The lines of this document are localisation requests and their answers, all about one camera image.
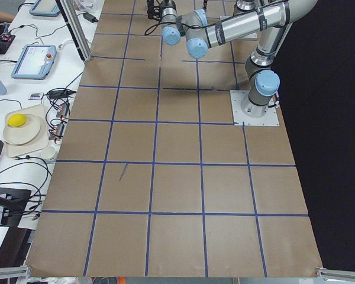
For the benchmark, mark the black camera stand base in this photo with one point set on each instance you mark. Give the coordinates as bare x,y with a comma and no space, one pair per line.
12,205

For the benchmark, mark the blue teach pendant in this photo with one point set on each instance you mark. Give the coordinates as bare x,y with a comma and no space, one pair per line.
45,8
35,62

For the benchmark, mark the black power adapter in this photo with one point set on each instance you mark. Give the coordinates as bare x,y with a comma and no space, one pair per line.
89,17

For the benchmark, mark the yellow lemon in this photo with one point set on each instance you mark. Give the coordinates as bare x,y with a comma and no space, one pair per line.
17,120

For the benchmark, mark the blue teach pendant near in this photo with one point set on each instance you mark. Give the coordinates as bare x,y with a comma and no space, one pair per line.
35,62

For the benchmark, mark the usb hub with cables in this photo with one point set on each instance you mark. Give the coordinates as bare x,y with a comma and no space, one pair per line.
63,110

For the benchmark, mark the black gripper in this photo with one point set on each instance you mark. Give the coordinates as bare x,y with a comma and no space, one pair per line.
157,12

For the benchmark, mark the aluminium frame post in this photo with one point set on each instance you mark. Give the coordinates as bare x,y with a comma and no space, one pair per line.
71,19

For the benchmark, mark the beige tray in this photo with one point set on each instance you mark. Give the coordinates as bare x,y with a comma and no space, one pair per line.
39,142

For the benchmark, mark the white paper cup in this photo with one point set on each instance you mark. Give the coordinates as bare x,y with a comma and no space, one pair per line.
49,154

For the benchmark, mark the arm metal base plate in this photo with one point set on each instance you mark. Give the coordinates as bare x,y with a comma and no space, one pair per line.
252,36
247,114

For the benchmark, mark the beige plate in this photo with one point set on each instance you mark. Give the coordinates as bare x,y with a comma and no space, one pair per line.
23,134

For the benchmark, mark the blue teach pendant far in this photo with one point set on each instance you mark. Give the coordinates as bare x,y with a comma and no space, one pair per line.
45,8

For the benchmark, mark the small white remote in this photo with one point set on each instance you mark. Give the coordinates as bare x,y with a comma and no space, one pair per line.
35,96

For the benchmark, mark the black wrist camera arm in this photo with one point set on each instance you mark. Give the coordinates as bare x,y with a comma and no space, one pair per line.
153,10

